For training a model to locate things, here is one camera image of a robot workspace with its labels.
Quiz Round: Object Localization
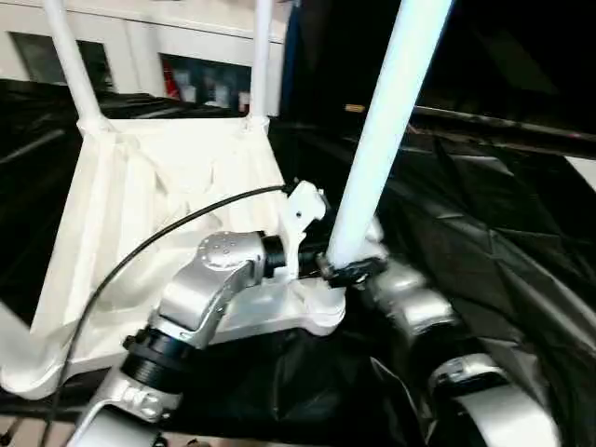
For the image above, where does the white plastic table top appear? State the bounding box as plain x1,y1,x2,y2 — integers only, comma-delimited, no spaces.
0,115,349,402

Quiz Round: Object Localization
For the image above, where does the black plastic mat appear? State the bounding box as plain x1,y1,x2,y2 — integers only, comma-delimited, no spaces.
0,76,596,447

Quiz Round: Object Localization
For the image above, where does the black box gold label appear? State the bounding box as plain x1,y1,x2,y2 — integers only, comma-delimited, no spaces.
278,0,420,123

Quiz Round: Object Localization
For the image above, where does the dark metal rod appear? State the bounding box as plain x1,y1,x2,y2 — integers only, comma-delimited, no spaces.
413,104,596,142

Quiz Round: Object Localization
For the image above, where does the white flat board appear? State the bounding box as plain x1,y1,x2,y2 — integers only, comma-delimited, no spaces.
564,155,596,183

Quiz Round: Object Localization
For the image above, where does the white glass-door cabinet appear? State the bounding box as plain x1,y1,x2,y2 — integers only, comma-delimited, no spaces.
0,0,289,118

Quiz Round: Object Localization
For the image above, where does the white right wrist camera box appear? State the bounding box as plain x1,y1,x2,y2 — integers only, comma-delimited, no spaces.
362,217,388,263

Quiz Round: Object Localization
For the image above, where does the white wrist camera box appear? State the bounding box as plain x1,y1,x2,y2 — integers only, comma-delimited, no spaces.
362,217,388,263
278,179,331,284

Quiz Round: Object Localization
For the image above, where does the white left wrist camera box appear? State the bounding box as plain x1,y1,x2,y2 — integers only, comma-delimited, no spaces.
278,179,331,284

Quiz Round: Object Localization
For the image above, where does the black left wrist camera cable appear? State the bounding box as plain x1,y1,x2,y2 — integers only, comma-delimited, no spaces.
43,183,300,447

